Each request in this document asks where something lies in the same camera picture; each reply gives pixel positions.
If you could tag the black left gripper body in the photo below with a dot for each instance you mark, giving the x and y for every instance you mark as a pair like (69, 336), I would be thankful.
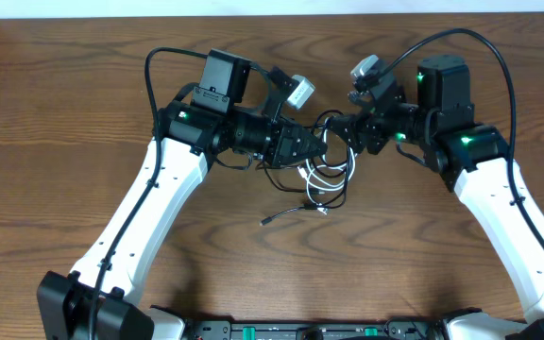
(280, 143)

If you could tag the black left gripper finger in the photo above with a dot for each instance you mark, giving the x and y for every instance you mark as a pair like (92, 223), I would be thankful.
(310, 144)
(296, 158)

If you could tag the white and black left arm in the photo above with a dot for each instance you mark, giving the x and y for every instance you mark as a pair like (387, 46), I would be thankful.
(100, 297)

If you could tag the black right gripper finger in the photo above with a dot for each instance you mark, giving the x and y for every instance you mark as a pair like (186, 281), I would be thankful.
(341, 123)
(349, 136)

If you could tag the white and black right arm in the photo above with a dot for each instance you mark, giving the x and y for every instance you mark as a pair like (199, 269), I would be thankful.
(471, 159)

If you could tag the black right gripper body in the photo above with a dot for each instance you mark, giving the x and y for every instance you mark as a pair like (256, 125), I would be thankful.
(379, 132)

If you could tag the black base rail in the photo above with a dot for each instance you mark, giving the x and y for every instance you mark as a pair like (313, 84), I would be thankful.
(398, 327)

